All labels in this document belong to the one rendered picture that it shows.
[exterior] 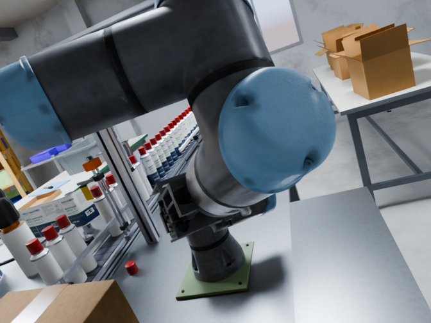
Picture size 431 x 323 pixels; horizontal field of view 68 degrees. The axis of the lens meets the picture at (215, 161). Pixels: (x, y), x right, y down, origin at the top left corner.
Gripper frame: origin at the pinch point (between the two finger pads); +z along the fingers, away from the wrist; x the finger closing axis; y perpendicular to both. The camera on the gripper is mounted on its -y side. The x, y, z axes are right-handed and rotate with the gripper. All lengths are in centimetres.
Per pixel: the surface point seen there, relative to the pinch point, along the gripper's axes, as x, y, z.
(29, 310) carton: 4.0, 27.7, 7.8
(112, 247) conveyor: -6, 13, 72
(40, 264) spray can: -7, 32, 50
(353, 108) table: -31, -143, 92
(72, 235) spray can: -12, 23, 58
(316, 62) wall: -169, -350, 297
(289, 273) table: 20.6, -22.2, 23.3
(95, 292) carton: 5.5, 17.9, 2.0
